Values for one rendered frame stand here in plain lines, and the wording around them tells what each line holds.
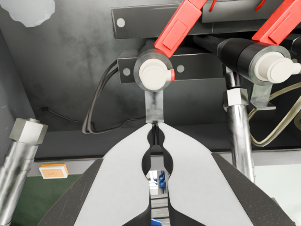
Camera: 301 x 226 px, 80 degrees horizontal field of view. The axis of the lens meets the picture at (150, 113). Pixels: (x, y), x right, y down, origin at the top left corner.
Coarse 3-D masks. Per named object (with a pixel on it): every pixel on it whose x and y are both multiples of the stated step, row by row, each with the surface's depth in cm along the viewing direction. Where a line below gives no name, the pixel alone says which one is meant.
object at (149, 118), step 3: (147, 114) 14; (150, 114) 14; (153, 114) 14; (156, 114) 14; (159, 114) 14; (162, 114) 14; (147, 117) 14; (150, 117) 14; (153, 117) 14; (156, 117) 14; (159, 117) 14; (162, 117) 14; (147, 120) 14; (150, 120) 14; (153, 120) 14; (156, 120) 14; (159, 120) 14; (162, 120) 14
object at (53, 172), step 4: (48, 164) 38; (52, 164) 38; (56, 164) 38; (60, 164) 38; (64, 164) 38; (64, 168) 38; (44, 172) 38; (48, 172) 38; (52, 172) 38; (56, 172) 38; (60, 172) 38; (44, 176) 38; (48, 176) 38; (52, 176) 38; (56, 176) 38; (60, 176) 38
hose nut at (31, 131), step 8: (16, 120) 13; (24, 120) 13; (32, 120) 14; (16, 128) 13; (24, 128) 13; (32, 128) 13; (40, 128) 14; (16, 136) 13; (24, 136) 13; (32, 136) 13; (40, 136) 14
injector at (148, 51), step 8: (152, 40) 24; (144, 48) 15; (152, 48) 14; (144, 56) 12; (152, 56) 12; (160, 56) 12; (136, 64) 12; (168, 64) 12; (136, 72) 13; (136, 80) 13; (144, 88) 13; (160, 88) 13
